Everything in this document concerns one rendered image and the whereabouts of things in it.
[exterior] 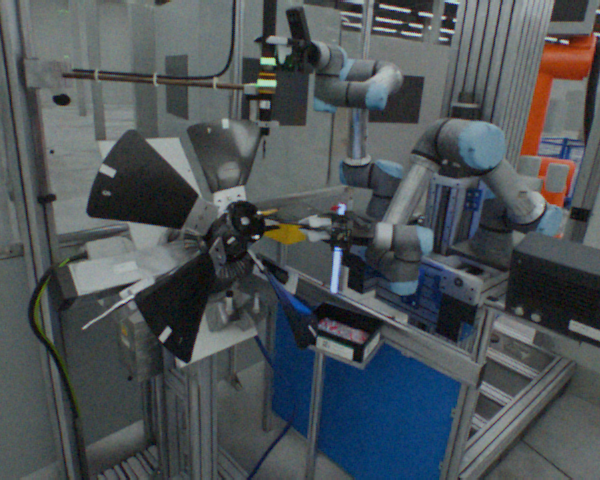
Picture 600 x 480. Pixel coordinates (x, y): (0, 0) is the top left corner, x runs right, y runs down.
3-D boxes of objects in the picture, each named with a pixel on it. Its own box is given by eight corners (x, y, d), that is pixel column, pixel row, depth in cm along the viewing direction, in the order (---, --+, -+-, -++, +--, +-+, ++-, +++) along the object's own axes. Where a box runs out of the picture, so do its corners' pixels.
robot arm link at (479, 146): (532, 205, 149) (450, 108, 120) (573, 218, 137) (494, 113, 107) (512, 234, 150) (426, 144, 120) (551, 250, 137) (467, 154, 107)
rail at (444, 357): (267, 279, 181) (268, 262, 178) (274, 277, 184) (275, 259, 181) (475, 391, 122) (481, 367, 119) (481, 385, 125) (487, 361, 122)
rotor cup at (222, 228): (187, 230, 114) (208, 208, 105) (225, 207, 124) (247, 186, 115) (221, 274, 115) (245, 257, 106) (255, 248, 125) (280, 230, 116)
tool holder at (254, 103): (240, 125, 110) (241, 84, 107) (248, 122, 117) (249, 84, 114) (275, 128, 109) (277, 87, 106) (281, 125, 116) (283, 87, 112)
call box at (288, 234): (259, 237, 174) (260, 211, 171) (278, 232, 181) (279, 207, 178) (286, 249, 164) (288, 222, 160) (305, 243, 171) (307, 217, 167)
